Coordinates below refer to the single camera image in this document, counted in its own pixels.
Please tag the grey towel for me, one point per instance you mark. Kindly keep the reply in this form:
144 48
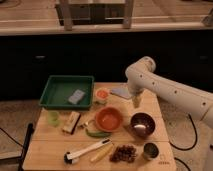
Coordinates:
121 91

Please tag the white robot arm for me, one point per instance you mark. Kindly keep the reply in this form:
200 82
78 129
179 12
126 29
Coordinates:
140 75

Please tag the small cup with orange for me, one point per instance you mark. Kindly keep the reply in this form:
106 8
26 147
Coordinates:
101 95

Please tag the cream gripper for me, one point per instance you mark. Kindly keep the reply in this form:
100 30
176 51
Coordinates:
136 101

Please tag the metal measuring cup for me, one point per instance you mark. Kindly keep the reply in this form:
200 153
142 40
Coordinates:
150 151

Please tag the light green cup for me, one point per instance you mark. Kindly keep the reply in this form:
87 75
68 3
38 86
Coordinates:
53 118

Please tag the white handled brush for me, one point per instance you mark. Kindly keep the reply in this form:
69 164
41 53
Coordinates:
70 157

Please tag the wooden block eraser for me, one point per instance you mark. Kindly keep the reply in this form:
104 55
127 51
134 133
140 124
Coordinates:
71 122

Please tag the red orange bowl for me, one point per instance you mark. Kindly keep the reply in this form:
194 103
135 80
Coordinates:
108 119

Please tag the wooden stool frame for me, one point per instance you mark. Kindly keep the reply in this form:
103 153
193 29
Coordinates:
94 12

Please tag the yellow corn cob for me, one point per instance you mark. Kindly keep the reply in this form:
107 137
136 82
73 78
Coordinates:
102 153

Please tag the small garlic piece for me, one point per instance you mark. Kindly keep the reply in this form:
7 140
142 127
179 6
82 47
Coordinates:
85 124

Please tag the green plastic tray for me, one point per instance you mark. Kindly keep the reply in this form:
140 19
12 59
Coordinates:
59 88

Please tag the dark brown bowl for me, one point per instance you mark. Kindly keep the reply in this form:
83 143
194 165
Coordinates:
142 124

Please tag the brown grape bunch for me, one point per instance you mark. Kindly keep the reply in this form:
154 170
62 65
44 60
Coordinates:
126 153

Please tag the green pepper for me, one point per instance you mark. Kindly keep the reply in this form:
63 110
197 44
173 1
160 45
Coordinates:
99 134

